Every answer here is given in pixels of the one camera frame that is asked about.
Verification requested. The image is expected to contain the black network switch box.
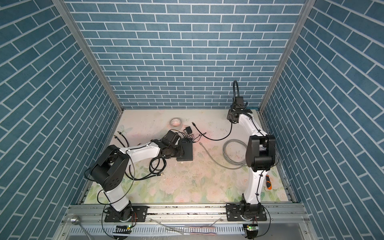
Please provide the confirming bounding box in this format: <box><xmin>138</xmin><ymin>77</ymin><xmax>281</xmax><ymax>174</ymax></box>
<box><xmin>177</xmin><ymin>139</ymin><xmax>193</xmax><ymax>162</ymax></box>

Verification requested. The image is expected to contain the grey coiled ethernet cable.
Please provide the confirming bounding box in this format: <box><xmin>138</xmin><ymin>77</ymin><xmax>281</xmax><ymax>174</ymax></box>
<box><xmin>198</xmin><ymin>138</ymin><xmax>250</xmax><ymax>170</ymax></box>

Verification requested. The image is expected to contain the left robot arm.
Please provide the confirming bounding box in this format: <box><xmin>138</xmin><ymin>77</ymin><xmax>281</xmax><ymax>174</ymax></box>
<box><xmin>90</xmin><ymin>130</ymin><xmax>184</xmax><ymax>213</ymax></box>

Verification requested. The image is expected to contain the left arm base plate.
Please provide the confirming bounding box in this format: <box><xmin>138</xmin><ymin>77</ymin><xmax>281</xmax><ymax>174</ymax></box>
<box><xmin>104</xmin><ymin>206</ymin><xmax>149</xmax><ymax>223</ymax></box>

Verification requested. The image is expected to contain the aluminium mounting rail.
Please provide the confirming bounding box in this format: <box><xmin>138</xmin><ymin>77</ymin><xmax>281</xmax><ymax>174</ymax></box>
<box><xmin>54</xmin><ymin>202</ymin><xmax>316</xmax><ymax>240</ymax></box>

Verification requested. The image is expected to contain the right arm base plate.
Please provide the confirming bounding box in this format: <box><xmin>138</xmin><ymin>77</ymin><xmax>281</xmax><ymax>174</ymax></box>
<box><xmin>225</xmin><ymin>204</ymin><xmax>267</xmax><ymax>222</ymax></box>

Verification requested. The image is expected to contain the black coiled ethernet cable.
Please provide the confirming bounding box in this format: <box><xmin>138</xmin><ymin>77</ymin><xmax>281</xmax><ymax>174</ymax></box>
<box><xmin>124</xmin><ymin>155</ymin><xmax>168</xmax><ymax>181</ymax></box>

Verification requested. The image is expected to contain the orange handled screwdriver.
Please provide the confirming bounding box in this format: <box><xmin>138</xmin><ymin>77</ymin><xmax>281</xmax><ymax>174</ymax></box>
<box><xmin>266</xmin><ymin>175</ymin><xmax>272</xmax><ymax>190</ymax></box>

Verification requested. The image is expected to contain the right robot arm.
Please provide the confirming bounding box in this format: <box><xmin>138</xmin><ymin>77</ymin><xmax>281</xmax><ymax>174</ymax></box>
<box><xmin>227</xmin><ymin>96</ymin><xmax>276</xmax><ymax>214</ymax></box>

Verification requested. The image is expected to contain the clear tape roll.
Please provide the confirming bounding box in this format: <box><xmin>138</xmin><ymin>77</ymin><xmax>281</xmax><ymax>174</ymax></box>
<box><xmin>170</xmin><ymin>118</ymin><xmax>182</xmax><ymax>128</ymax></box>

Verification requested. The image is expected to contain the long black cable pair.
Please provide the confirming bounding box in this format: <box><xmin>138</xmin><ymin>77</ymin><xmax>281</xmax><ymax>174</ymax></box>
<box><xmin>83</xmin><ymin>131</ymin><xmax>130</xmax><ymax>182</ymax></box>

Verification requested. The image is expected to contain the short black ethernet cable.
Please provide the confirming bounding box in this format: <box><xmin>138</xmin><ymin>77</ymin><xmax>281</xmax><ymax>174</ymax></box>
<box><xmin>191</xmin><ymin>121</ymin><xmax>234</xmax><ymax>142</ymax></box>

